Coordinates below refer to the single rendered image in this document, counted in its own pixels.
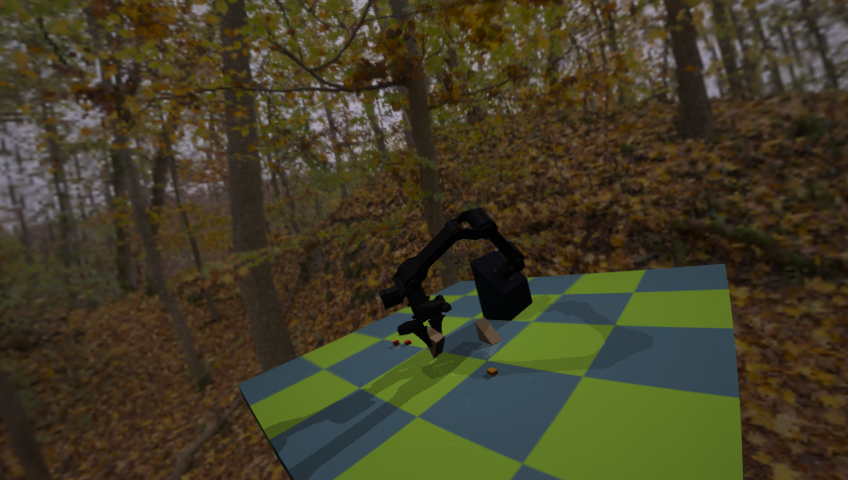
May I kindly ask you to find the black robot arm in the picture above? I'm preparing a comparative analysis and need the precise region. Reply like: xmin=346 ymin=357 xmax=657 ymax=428
xmin=378 ymin=207 xmax=525 ymax=318

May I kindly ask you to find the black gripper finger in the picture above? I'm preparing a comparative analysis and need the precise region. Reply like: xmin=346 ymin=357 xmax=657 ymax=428
xmin=428 ymin=315 xmax=445 ymax=333
xmin=413 ymin=326 xmax=433 ymax=348

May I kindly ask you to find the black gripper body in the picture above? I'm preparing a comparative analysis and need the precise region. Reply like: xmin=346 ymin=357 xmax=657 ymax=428
xmin=397 ymin=294 xmax=452 ymax=335

